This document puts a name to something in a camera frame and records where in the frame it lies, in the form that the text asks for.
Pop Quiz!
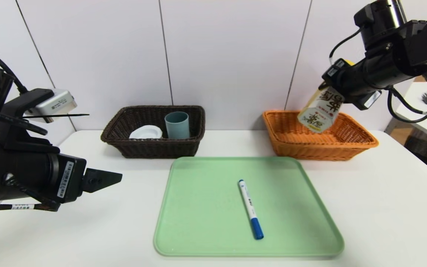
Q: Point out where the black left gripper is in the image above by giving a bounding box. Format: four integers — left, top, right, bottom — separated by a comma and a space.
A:
0, 147, 123, 204

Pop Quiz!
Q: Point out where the clear tape roll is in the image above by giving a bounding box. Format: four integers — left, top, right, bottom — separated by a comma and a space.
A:
129, 125, 163, 140

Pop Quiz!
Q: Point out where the blue-grey plastic cup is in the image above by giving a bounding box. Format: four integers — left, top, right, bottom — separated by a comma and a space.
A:
164, 112, 190, 140

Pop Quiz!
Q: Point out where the white marker with blue cap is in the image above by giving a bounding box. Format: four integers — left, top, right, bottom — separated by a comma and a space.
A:
238, 179, 265, 240

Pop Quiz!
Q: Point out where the yellow potato chips box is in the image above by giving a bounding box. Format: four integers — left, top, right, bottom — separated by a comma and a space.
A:
297, 59, 353, 134

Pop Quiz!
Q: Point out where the dark brown wicker basket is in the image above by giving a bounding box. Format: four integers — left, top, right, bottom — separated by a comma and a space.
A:
100, 105, 206, 159

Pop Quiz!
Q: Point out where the orange wicker basket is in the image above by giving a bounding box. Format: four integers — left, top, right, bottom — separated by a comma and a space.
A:
262, 110, 380, 161

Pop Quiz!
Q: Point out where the black zip tie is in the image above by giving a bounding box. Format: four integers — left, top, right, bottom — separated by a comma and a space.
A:
23, 113, 90, 119

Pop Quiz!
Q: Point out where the light green plastic tray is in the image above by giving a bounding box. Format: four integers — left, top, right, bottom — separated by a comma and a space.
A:
153, 156, 345, 257

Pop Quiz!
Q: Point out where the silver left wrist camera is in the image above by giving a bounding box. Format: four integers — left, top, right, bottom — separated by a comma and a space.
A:
24, 89, 77, 123

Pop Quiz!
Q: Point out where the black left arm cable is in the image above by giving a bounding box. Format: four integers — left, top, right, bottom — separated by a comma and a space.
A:
0, 45, 29, 94

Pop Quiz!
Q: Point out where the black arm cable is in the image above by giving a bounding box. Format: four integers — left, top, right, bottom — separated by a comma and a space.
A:
386, 65, 427, 123
0, 45, 29, 94

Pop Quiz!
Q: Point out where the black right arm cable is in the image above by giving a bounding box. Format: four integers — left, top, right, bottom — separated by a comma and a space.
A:
386, 65, 427, 123

